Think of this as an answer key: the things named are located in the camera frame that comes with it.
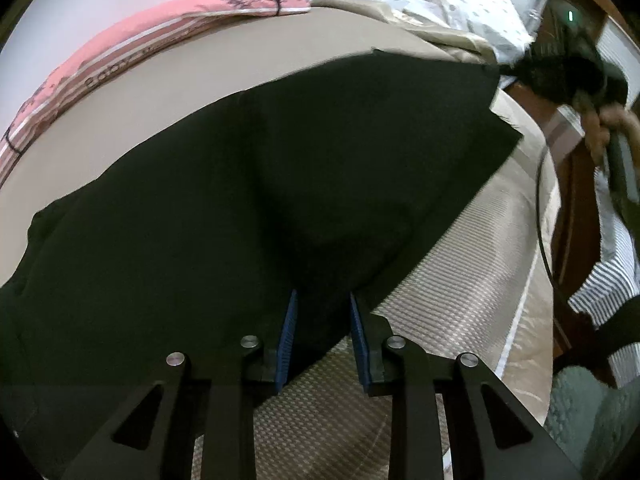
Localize grey-green fluffy cloth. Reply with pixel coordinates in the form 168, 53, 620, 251
545, 365, 640, 480

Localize white dotted pillow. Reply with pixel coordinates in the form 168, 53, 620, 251
375, 0, 534, 67

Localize black cable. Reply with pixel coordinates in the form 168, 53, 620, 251
535, 142, 576, 361

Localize beige bed mattress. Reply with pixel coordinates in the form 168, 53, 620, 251
0, 2, 557, 480

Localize person's striped shirt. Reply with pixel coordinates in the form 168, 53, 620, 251
567, 255, 640, 389

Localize person's right forearm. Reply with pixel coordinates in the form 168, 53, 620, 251
592, 165, 640, 273

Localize beige satin quilt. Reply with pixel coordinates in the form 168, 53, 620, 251
310, 0, 502, 67

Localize black pants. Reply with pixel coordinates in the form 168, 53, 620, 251
0, 50, 523, 467

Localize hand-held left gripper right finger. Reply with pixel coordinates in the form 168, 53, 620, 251
349, 290, 583, 480

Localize person's right hand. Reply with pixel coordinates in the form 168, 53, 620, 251
580, 102, 640, 171

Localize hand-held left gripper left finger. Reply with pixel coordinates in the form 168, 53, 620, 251
62, 289, 301, 480

